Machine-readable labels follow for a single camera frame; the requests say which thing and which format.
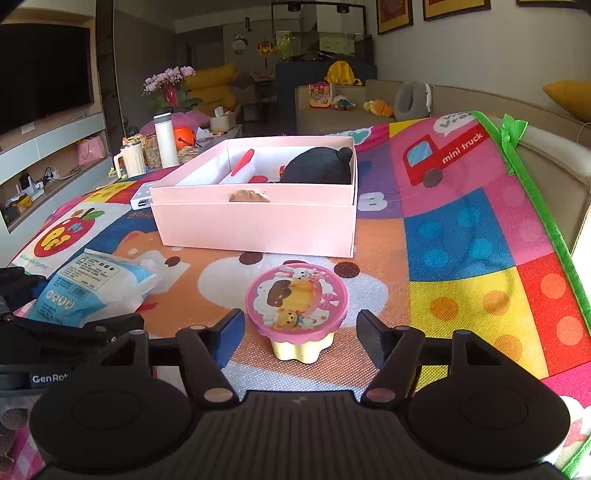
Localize white thermos bottle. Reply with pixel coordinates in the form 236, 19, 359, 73
154, 112, 180, 168

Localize grey neck pillow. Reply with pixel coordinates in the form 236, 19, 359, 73
394, 80, 434, 121

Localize yellow pudding cup pink lid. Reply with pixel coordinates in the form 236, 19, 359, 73
245, 264, 349, 365

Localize yellow beanbag cushions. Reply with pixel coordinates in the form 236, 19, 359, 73
185, 62, 238, 112

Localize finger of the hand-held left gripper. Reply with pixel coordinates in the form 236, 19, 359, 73
0, 265, 49, 315
0, 311, 145, 365

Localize colourful printed play mat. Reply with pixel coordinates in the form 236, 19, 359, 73
0, 111, 591, 480

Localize tissue box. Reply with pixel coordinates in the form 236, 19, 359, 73
210, 106, 241, 134

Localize white coffee table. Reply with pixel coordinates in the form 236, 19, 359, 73
108, 122, 243, 185

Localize yellow cushion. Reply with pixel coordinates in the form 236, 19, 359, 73
542, 80, 591, 123

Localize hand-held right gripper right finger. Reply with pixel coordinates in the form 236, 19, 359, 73
356, 309, 504, 409

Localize colourful toy box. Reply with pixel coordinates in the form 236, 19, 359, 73
308, 82, 334, 110

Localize black television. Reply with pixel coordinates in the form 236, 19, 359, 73
0, 23, 95, 137

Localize black plush toy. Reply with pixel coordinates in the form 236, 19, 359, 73
279, 145, 355, 185

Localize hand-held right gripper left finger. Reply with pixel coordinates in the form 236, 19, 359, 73
99, 308, 245, 409

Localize pink cardboard box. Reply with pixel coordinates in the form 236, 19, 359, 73
150, 135, 360, 258

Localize pink cushion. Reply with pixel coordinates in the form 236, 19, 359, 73
140, 110, 211, 137

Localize clear snack jar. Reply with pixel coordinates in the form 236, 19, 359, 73
143, 133, 162, 169

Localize white power adapter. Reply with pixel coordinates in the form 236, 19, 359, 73
130, 182, 155, 210

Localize yellow backpack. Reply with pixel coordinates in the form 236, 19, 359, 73
325, 60, 363, 86

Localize cream mug with handle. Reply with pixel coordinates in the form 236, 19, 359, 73
113, 141, 147, 180

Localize orange plush toy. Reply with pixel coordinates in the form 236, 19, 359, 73
363, 98, 395, 118

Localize glass fish tank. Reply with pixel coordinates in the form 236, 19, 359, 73
272, 2, 374, 63

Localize pink gift bag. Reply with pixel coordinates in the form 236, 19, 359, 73
78, 135, 107, 166

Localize grey television cabinet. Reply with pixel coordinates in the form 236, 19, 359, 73
0, 111, 109, 234

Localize white and red foam rocket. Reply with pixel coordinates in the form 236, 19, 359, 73
217, 148, 271, 185

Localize blue and white wipes packet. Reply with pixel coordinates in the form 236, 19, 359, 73
25, 248, 158, 329

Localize pink potted flowers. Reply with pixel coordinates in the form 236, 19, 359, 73
142, 66, 197, 114

